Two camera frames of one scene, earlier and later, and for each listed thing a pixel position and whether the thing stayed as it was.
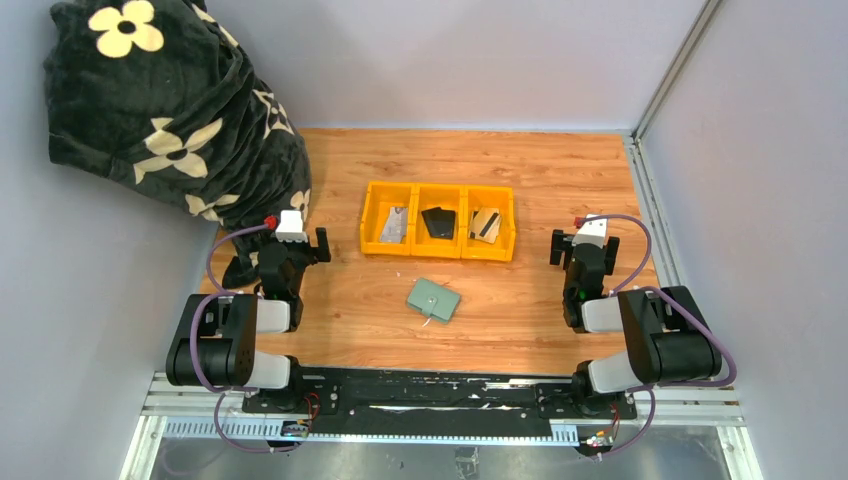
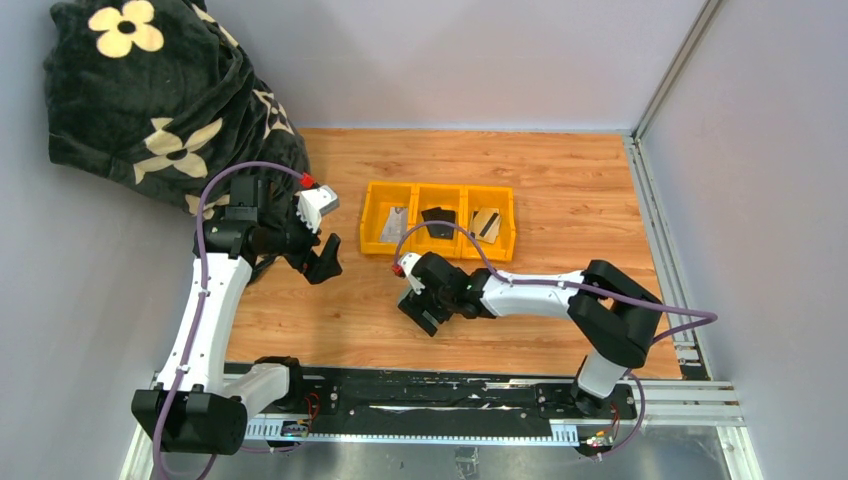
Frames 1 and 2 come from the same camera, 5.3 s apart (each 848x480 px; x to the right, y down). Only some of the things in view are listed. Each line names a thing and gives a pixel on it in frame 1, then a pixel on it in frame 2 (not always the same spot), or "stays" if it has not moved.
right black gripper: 560,247 -> 421,304
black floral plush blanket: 155,95 stays
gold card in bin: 485,224 stays
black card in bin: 440,222 stays
